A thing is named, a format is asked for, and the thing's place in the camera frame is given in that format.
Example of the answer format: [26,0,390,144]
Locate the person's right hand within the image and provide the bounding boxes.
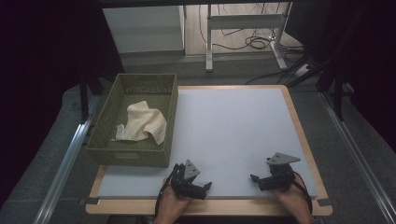
[270,174,315,224]

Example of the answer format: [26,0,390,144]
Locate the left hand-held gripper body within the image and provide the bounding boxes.
[169,159,201,198]

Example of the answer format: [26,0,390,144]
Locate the dark metal stand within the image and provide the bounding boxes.
[78,73,106,123]
[317,59,347,123]

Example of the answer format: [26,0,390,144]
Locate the person's left hand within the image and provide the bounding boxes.
[154,176,194,224]

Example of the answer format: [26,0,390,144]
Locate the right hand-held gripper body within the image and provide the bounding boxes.
[266,152,302,189]

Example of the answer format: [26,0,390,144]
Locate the white power strip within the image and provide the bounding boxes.
[293,63,311,77]

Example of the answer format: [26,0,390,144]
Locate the green woven basket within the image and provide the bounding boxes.
[85,73,179,169]

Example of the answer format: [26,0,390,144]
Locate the grey metal desk frame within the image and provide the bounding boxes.
[205,2,294,74]

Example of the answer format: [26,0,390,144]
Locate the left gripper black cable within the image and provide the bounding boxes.
[154,175,176,217]

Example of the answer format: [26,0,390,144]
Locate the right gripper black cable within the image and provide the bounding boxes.
[291,170,314,216]

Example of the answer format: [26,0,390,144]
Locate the white table mat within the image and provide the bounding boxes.
[96,87,318,200]

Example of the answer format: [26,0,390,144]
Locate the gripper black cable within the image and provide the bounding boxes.
[291,170,314,216]
[154,175,176,217]

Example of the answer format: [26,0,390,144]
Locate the black floor cables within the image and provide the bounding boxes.
[198,3,307,87]

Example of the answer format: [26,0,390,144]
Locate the dark curtain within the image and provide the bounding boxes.
[284,0,396,153]
[0,0,126,208]

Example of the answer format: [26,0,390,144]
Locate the white cabinet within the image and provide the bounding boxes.
[102,5,187,54]

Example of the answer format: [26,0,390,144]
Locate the aluminium rail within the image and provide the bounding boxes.
[318,91,396,224]
[32,92,105,224]

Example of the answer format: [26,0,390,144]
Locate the cream towel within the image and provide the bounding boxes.
[112,100,168,147]

